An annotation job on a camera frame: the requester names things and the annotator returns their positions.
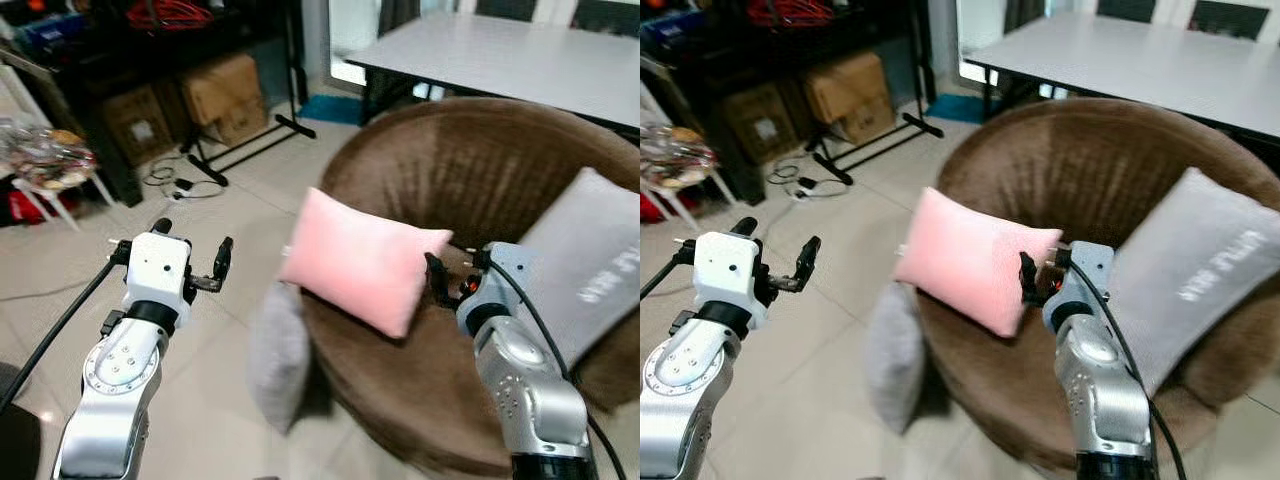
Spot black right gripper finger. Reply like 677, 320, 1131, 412
424, 252, 451, 307
1017, 252, 1041, 307

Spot pink pillow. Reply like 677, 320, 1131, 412
278, 187, 454, 339
893, 187, 1064, 338

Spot plain grey pillow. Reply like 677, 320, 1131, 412
247, 280, 313, 436
865, 282, 926, 436

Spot brown round sofa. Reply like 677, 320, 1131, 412
915, 97, 1280, 476
300, 97, 641, 479

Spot grey lettered pillow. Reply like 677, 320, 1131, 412
515, 167, 641, 371
1105, 167, 1280, 396

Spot clear plastic bag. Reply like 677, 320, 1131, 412
0, 118, 98, 191
640, 125, 719, 191

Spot dark cardboard box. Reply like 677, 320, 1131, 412
722, 85, 796, 166
100, 85, 176, 166

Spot small light cardboard box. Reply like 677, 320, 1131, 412
835, 100, 894, 146
210, 100, 269, 148

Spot large light cardboard box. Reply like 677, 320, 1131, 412
803, 52, 886, 123
180, 52, 266, 126

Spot blue mat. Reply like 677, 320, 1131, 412
925, 93, 991, 123
297, 93, 366, 126

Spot blue box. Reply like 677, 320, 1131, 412
640, 10, 706, 51
20, 12, 86, 56

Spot black object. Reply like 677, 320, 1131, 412
0, 360, 43, 480

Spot white table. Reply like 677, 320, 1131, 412
345, 10, 641, 131
962, 10, 1280, 141

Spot dark chair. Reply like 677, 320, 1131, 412
1190, 0, 1271, 41
1095, 0, 1161, 23
575, 0, 641, 36
475, 0, 541, 21

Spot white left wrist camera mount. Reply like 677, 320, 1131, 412
122, 232, 193, 323
692, 232, 763, 321

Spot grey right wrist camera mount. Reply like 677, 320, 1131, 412
1045, 242, 1116, 331
462, 242, 541, 333

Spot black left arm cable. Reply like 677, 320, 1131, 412
640, 240, 696, 301
0, 240, 131, 416

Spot red cable coil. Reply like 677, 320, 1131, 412
125, 0, 213, 31
745, 0, 836, 29

